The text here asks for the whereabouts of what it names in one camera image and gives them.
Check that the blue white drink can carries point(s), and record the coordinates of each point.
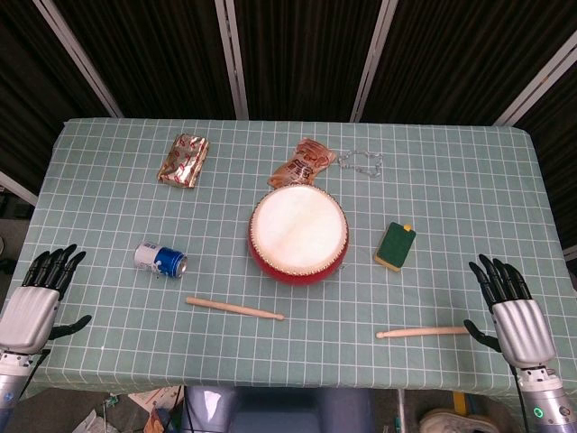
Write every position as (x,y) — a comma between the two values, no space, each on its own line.
(164,261)

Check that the gold red snack wrapper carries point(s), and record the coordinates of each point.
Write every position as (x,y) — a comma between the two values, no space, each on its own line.
(185,160)

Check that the white printed paper sheet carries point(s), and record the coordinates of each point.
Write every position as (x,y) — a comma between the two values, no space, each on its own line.
(155,399)

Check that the orange snack bag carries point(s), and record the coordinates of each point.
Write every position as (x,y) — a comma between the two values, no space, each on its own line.
(302,164)

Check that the white table leg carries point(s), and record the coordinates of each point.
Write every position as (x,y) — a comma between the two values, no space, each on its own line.
(400,410)

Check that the blue-grey robot torso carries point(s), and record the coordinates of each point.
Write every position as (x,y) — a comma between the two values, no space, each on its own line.
(279,412)

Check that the green checked tablecloth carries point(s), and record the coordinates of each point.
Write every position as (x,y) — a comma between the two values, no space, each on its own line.
(225,352)

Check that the orange printed box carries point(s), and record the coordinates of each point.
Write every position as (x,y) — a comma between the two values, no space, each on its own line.
(158,419)

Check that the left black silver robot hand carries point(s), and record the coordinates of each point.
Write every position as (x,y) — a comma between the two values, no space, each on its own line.
(29,311)

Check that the wooden drumstick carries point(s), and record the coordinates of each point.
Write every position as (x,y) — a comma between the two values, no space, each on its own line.
(419,332)
(234,308)

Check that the white partition post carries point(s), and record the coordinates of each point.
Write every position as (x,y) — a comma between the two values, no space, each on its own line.
(232,58)
(372,63)
(76,56)
(536,81)

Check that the crumpled white paper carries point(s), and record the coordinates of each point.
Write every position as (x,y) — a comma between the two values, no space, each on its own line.
(90,421)

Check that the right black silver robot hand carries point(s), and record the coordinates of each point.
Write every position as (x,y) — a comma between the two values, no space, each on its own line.
(520,327)

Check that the red drum white skin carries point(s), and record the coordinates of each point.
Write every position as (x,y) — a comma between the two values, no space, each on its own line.
(297,230)

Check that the green yellow sponge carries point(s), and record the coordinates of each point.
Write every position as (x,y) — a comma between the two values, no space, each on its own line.
(396,243)

